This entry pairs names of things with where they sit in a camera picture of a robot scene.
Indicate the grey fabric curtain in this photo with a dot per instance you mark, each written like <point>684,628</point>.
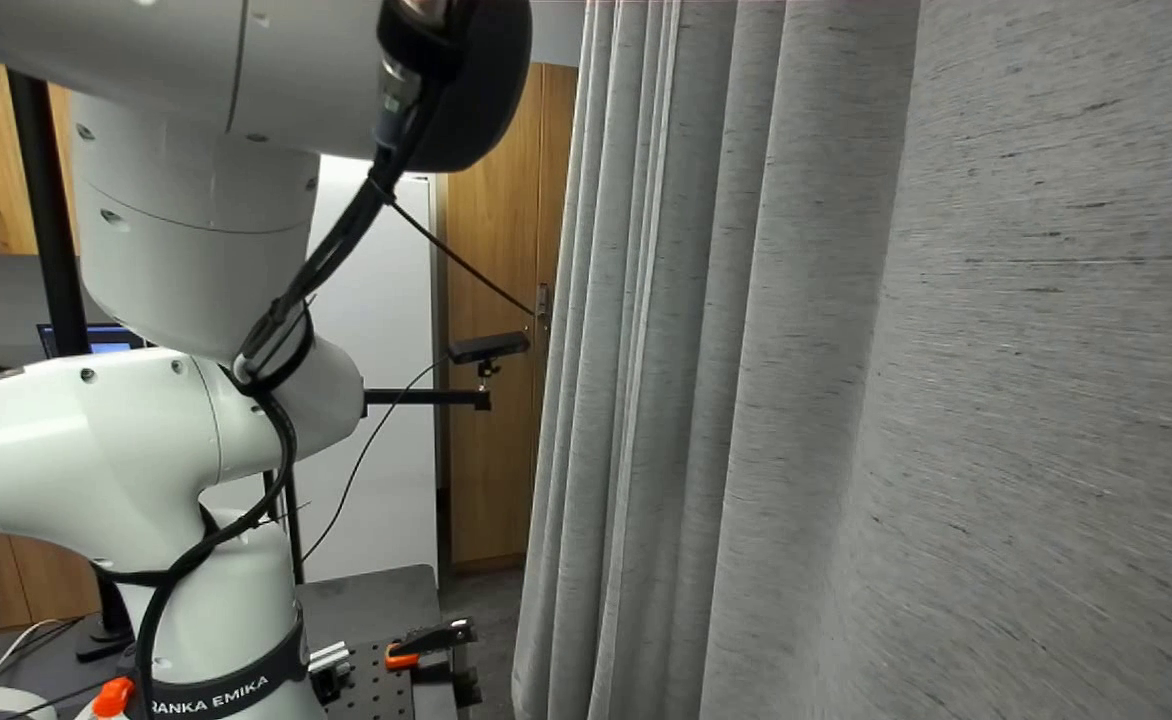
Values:
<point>811,402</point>

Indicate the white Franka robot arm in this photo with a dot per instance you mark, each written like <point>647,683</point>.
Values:
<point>104,441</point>

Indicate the brown wooden door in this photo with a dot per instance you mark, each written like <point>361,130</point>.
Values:
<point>507,441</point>

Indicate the black horizontal rod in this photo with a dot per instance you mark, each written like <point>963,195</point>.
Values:
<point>425,396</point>

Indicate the orange black bar clamp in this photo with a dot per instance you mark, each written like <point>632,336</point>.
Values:
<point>429,643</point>
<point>113,699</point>

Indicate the black perforated breadboard plate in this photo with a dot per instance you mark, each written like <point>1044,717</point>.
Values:
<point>384,693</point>

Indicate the blue lit screen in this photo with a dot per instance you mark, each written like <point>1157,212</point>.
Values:
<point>110,336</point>

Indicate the black vertical pole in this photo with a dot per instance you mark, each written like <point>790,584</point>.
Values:
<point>59,240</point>

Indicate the black camera on mount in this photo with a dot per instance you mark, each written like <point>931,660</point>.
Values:
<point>491,347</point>

